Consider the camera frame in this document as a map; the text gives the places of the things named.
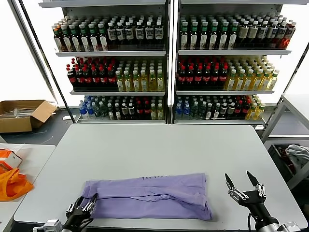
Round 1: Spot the orange packaging piece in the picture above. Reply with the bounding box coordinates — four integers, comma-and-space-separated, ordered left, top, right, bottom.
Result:
0, 148, 15, 160

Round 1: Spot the black slanted pole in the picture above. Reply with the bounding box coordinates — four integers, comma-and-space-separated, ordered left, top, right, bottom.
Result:
281, 44, 309, 97
19, 0, 77, 122

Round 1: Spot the green label tea bottle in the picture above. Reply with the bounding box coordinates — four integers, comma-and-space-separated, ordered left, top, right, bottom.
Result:
210, 21, 220, 50
88, 22, 100, 52
219, 21, 230, 50
98, 22, 109, 51
60, 23, 72, 52
200, 21, 210, 50
190, 21, 200, 50
69, 23, 82, 52
180, 21, 190, 50
228, 21, 239, 50
79, 23, 91, 52

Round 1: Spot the grey metal frame table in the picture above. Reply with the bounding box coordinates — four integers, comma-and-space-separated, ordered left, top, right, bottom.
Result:
261, 93, 309, 191

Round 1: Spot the grey metal shelf unit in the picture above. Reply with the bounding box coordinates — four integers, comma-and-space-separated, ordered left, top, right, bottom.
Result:
38, 0, 170, 125
172, 0, 293, 125

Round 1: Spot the blue white label bottle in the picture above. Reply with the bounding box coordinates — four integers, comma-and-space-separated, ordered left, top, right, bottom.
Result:
257, 20, 269, 48
276, 21, 288, 48
267, 20, 279, 48

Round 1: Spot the orange bag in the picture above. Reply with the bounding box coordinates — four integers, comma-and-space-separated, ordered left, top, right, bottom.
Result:
0, 167, 34, 202

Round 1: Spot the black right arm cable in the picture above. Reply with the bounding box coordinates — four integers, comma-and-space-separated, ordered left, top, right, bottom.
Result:
246, 212, 256, 232

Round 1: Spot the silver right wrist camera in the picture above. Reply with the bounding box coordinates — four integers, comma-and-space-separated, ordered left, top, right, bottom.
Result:
281, 221, 301, 232

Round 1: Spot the grey metal frame post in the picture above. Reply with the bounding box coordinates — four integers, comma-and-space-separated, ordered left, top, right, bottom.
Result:
6, 0, 60, 104

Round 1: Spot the white label dark bottle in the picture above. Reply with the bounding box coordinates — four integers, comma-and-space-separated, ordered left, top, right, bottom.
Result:
107, 21, 117, 48
144, 21, 155, 48
135, 21, 145, 48
125, 21, 135, 48
116, 21, 126, 48
154, 20, 164, 48

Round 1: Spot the beige label dark bottle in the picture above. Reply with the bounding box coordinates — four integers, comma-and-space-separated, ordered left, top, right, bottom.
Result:
238, 20, 250, 48
248, 20, 260, 48

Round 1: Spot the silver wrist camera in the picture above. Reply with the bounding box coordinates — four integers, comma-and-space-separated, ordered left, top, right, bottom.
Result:
281, 221, 301, 232
43, 219, 63, 232

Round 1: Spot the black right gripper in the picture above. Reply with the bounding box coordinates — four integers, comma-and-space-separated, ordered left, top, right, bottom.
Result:
225, 170, 280, 230

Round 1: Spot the red tea bottle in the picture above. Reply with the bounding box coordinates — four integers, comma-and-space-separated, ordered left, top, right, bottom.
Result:
284, 21, 297, 49

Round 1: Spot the black storage bin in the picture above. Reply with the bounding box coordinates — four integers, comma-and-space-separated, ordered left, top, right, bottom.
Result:
267, 143, 309, 191

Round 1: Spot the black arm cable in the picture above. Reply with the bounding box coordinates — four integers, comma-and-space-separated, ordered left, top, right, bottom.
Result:
79, 217, 94, 228
246, 212, 256, 232

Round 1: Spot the red cloth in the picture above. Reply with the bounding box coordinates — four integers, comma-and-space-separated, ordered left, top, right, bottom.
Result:
277, 146, 295, 175

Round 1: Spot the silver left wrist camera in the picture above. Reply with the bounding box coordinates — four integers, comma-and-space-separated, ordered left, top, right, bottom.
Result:
43, 219, 63, 232

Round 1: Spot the grey crumpled cloth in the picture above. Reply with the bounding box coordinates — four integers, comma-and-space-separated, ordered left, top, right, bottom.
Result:
285, 144, 309, 170

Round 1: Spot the small white carton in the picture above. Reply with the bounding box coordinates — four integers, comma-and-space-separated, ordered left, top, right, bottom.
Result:
3, 154, 24, 169

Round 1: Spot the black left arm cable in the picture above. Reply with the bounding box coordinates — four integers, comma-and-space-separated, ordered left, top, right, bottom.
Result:
79, 217, 94, 228

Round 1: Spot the amber tea bottle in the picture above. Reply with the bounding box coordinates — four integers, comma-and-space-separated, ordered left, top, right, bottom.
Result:
53, 23, 63, 52

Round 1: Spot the purple t-shirt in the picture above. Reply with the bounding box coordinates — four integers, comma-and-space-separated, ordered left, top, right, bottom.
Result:
81, 172, 213, 222

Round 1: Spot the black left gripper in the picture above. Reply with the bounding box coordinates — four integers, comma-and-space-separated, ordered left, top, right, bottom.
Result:
62, 192, 98, 232

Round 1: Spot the red cap cola bottle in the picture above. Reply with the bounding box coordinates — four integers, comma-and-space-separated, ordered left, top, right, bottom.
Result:
83, 66, 93, 89
67, 64, 77, 89
186, 65, 195, 89
194, 65, 203, 89
99, 66, 108, 89
75, 66, 84, 89
211, 65, 220, 89
107, 66, 116, 89
177, 65, 186, 89
219, 65, 228, 89
91, 66, 100, 89
203, 65, 212, 89

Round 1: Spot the open cardboard box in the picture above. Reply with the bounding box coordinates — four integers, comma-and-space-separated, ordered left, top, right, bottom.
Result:
0, 99, 58, 133

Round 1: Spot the clear plastic packaging bundle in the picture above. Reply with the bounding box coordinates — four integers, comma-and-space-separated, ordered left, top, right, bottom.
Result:
0, 106, 37, 119

